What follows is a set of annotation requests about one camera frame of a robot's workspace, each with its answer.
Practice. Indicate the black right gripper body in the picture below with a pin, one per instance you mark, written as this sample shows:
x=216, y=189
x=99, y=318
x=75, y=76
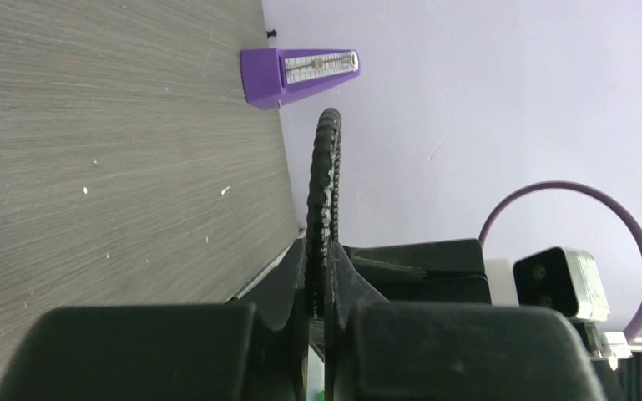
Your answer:
x=441, y=271

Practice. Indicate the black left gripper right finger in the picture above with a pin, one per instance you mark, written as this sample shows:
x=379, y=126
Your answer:
x=382, y=350

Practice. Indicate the black cable padlock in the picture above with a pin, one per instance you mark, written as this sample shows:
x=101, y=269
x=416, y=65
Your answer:
x=322, y=208

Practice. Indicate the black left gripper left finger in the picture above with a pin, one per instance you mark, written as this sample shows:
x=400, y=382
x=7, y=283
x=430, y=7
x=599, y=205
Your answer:
x=250, y=348

